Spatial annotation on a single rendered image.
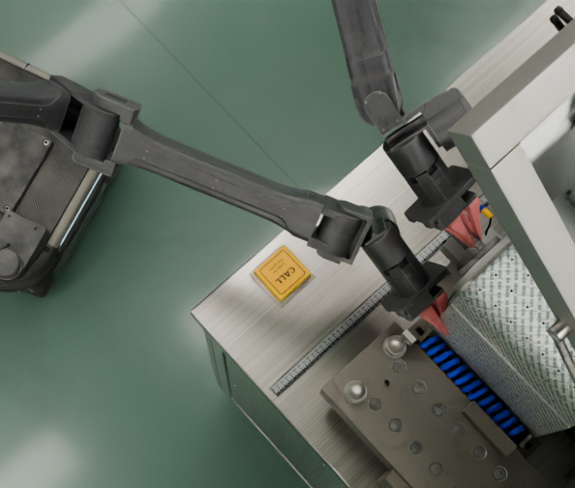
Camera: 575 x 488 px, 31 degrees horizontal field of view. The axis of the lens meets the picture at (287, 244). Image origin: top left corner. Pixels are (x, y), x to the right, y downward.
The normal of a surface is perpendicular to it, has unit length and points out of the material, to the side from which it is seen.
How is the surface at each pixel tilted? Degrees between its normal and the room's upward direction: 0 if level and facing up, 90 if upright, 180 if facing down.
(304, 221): 36
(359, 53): 22
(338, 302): 0
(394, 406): 0
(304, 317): 0
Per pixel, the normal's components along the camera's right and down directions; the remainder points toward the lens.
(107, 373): 0.04, -0.26
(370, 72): -0.13, 0.16
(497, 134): 0.43, 0.22
